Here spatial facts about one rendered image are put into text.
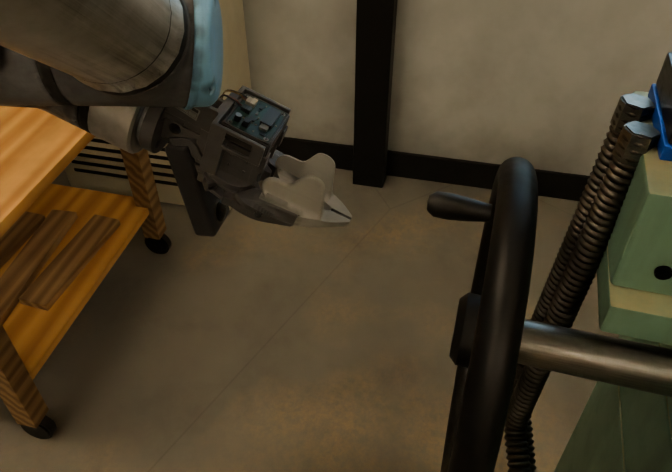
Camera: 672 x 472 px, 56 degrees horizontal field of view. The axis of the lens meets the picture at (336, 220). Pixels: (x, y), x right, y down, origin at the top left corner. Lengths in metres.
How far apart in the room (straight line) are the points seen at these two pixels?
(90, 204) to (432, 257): 0.91
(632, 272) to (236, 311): 1.23
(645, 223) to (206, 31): 0.33
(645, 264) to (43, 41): 0.41
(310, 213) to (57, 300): 0.98
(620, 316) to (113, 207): 1.38
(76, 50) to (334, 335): 1.26
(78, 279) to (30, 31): 1.24
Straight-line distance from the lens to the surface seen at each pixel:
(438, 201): 0.57
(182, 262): 1.76
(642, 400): 0.74
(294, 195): 0.60
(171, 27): 0.43
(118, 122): 0.61
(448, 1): 1.72
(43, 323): 1.47
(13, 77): 0.52
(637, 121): 0.51
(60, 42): 0.34
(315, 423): 1.41
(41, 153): 1.31
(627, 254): 0.49
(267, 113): 0.59
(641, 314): 0.51
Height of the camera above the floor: 1.22
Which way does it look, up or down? 42 degrees down
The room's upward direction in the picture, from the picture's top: straight up
